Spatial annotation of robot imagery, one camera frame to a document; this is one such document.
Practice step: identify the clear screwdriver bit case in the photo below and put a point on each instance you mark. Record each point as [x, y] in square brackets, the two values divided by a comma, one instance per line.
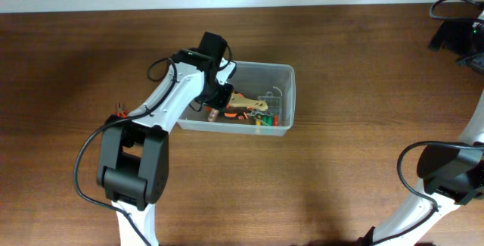
[274, 106]

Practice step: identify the orange-handled needle-nose pliers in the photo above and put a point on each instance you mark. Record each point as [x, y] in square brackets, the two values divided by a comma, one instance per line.
[260, 118]

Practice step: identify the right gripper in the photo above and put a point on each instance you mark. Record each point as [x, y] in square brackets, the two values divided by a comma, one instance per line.
[458, 29]

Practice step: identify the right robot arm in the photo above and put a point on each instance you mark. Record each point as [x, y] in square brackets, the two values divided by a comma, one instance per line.
[450, 174]

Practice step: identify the clear plastic container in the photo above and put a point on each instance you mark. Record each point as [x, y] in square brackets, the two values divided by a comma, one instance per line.
[275, 84]

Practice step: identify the orange socket bit rail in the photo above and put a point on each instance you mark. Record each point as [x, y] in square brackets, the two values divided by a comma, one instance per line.
[213, 115]

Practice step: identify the orange scraper with wooden handle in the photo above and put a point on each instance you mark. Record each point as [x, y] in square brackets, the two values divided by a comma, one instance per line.
[238, 102]

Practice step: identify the small red-handled cutting pliers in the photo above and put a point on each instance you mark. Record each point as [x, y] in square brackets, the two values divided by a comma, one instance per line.
[120, 110]

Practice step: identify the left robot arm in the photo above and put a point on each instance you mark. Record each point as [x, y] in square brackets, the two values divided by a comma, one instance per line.
[133, 165]

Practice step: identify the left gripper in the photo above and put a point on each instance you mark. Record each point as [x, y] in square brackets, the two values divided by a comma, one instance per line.
[222, 101]

